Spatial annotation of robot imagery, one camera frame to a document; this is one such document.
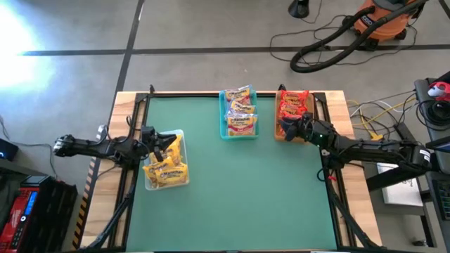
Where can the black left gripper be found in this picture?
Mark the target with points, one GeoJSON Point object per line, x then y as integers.
{"type": "Point", "coordinates": [153, 142]}

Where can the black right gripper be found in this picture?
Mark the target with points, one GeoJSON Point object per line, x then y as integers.
{"type": "Point", "coordinates": [313, 133]}

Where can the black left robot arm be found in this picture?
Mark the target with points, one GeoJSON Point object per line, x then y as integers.
{"type": "Point", "coordinates": [91, 147]}

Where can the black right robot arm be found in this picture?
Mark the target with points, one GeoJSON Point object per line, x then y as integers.
{"type": "Point", "coordinates": [379, 151]}

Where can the clear plastic bin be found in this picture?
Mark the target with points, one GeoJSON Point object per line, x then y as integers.
{"type": "Point", "coordinates": [185, 147]}

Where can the orange plastic bin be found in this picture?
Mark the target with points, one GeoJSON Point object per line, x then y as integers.
{"type": "Point", "coordinates": [311, 105]}

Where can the teal plastic bin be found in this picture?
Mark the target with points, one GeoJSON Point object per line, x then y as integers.
{"type": "Point", "coordinates": [222, 130]}

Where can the green table mat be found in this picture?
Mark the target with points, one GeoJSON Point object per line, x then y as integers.
{"type": "Point", "coordinates": [246, 193]}

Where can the yellow black hazard tape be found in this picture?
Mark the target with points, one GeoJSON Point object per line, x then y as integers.
{"type": "Point", "coordinates": [81, 214]}

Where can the black power strip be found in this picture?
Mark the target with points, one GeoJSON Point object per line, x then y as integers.
{"type": "Point", "coordinates": [400, 129]}

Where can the black round stand base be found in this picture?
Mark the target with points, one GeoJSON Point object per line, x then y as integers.
{"type": "Point", "coordinates": [299, 8]}

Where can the white paper box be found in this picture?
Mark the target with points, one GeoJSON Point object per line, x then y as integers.
{"type": "Point", "coordinates": [400, 193]}

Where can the black storage crate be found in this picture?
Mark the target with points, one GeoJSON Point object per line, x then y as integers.
{"type": "Point", "coordinates": [52, 218]}

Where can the dark grey desk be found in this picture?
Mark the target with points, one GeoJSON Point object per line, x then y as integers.
{"type": "Point", "coordinates": [422, 91]}

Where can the blue tablet screen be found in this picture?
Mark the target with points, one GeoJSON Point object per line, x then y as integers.
{"type": "Point", "coordinates": [439, 143]}

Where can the red and white object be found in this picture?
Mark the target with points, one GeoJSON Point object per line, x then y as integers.
{"type": "Point", "coordinates": [441, 92]}

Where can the black box blue light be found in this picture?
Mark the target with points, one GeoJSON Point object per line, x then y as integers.
{"type": "Point", "coordinates": [8, 149]}

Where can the black keyboard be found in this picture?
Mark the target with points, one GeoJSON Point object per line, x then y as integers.
{"type": "Point", "coordinates": [443, 196]}

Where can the red tool case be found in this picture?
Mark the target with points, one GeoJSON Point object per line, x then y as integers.
{"type": "Point", "coordinates": [14, 218]}

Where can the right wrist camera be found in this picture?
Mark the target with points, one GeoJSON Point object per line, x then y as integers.
{"type": "Point", "coordinates": [307, 117]}

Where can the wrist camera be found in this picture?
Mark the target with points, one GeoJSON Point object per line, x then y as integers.
{"type": "Point", "coordinates": [147, 133]}
{"type": "Point", "coordinates": [307, 117]}

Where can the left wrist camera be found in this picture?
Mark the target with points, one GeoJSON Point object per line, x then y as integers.
{"type": "Point", "coordinates": [147, 133]}

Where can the black aluminium table frame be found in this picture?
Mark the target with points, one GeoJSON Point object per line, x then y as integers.
{"type": "Point", "coordinates": [186, 94]}

